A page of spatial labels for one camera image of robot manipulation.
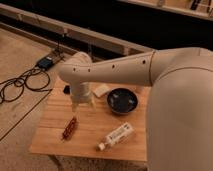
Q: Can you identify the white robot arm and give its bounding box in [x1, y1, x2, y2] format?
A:
[59, 47, 213, 171]

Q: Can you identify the white rectangular block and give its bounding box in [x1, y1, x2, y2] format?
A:
[93, 84, 110, 98]

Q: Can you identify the small black box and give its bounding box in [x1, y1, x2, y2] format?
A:
[63, 85, 70, 94]

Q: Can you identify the black power adapter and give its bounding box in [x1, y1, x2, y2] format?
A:
[36, 56, 54, 70]

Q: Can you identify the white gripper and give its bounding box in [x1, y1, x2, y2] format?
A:
[70, 82, 95, 112]

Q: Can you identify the dark ceramic bowl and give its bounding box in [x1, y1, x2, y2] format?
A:
[107, 88, 138, 116]

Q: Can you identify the white plastic bottle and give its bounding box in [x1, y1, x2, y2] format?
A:
[97, 122, 134, 151]

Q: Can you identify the wooden table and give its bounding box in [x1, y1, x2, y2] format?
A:
[29, 79, 150, 171]

